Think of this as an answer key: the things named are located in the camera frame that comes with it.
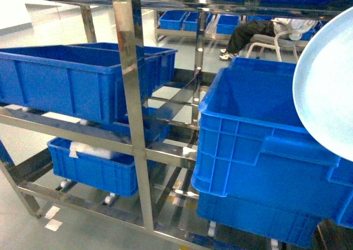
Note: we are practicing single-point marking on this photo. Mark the blue bin lower left shelf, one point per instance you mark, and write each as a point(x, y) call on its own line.
point(116, 175)

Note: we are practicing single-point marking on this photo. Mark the seated person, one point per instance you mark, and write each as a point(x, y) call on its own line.
point(282, 28)

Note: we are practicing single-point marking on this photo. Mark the light blue round plate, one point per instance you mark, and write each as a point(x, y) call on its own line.
point(322, 86)

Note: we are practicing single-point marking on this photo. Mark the blue bin left shelf rear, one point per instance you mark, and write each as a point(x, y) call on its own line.
point(159, 62)

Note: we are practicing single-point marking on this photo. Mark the large blue crate right shelf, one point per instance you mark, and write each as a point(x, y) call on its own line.
point(253, 145)

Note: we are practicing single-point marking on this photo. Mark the distant steel shelf rack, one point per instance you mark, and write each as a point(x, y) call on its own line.
point(210, 28)

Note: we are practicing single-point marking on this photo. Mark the white metal chair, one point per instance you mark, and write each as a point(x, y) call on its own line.
point(277, 44)

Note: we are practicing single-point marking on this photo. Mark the distant blue bin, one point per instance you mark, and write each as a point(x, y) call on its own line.
point(190, 21)
point(226, 24)
point(172, 20)

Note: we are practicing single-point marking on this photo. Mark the blue bin shelf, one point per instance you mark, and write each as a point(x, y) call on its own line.
point(116, 175)
point(159, 62)
point(77, 81)

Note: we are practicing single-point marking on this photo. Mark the blue crate under large crate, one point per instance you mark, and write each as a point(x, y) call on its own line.
point(285, 225)

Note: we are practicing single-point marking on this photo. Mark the blue bin left shelf front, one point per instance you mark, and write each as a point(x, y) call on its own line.
point(77, 81)

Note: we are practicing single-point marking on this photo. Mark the stainless steel shelf rack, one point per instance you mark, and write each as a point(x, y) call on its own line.
point(23, 177)

